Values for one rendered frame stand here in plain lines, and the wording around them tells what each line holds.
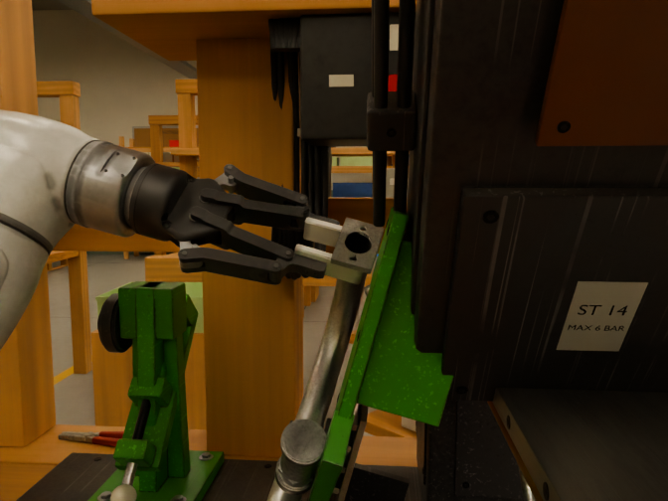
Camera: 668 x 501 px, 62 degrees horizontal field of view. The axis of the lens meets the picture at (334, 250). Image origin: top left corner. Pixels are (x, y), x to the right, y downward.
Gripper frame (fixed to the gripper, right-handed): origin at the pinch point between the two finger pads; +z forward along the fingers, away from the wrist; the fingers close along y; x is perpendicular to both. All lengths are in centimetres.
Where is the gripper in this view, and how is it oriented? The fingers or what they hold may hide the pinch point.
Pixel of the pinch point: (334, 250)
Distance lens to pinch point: 56.1
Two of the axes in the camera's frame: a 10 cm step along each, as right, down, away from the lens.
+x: -1.2, 5.8, 8.0
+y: 2.5, -7.7, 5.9
